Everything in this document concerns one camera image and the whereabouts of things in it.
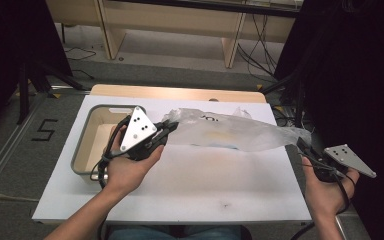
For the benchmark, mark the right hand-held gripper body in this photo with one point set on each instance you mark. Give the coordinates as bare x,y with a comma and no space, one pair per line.
346,158

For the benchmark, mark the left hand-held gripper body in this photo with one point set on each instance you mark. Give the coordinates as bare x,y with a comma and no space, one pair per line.
136,130

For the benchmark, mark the clear smiley-print plastic bag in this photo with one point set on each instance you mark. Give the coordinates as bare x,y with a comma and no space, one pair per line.
233,133

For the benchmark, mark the person's left hand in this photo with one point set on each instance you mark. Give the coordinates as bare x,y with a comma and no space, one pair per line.
126,173

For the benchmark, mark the person's right hand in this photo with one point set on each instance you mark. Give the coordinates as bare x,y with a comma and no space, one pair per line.
326,200

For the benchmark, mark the light wooden table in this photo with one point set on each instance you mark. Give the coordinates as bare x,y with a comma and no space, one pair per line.
180,93

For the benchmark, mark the beige bin with grey rim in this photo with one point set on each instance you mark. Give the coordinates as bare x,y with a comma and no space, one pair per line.
95,133

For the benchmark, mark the black tripod stand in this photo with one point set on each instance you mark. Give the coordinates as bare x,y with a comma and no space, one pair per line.
23,93
298,96

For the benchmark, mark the black curtain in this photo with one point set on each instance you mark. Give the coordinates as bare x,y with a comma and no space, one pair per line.
13,33
356,66

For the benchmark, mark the person's blue jeans legs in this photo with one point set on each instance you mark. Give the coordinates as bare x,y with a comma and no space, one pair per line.
180,233

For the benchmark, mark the long light wooden desk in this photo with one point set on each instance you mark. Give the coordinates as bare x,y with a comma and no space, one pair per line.
166,16

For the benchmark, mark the metal floor rail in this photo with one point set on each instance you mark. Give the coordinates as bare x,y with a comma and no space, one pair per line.
6,150

